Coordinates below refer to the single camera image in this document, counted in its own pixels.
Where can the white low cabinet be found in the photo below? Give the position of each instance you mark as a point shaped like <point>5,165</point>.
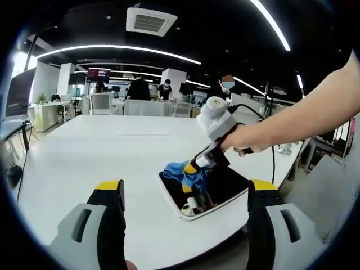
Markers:
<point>47,115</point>

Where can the curved ceiling light strip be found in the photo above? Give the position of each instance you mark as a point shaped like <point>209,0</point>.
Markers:
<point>112,46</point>

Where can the black round device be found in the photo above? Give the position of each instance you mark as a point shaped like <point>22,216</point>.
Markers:
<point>14,175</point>

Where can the blue cleaning cloth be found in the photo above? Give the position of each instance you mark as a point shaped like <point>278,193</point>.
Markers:
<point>174,171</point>

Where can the ceiling air vent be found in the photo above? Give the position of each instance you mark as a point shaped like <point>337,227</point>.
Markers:
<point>152,21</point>

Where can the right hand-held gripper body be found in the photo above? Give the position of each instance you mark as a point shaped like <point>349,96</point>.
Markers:
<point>216,123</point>

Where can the dark computer monitor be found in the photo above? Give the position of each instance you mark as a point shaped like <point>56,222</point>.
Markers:
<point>19,92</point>

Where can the white controller black buttons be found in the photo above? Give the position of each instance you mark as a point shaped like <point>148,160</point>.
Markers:
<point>284,149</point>

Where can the green potted plant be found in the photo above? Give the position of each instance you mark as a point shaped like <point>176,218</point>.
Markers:
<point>41,98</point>

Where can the white partition board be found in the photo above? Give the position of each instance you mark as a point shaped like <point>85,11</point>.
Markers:
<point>239,99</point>

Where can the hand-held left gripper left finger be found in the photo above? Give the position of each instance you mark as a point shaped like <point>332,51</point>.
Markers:
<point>87,239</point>

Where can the white office chair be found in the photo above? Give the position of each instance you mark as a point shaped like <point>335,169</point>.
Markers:
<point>182,109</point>
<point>100,103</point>

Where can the grey mesh office chair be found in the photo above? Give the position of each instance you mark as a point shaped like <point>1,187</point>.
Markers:
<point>320,197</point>

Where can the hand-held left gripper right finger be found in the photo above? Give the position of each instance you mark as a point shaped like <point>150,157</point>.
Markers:
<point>270,239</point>

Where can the person's left hand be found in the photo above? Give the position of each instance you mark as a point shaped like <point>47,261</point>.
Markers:
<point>130,265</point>

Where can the person's right hand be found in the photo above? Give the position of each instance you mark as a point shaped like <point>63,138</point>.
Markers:
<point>247,137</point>

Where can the red wall screen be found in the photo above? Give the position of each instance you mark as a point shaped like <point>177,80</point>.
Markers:
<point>98,73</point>

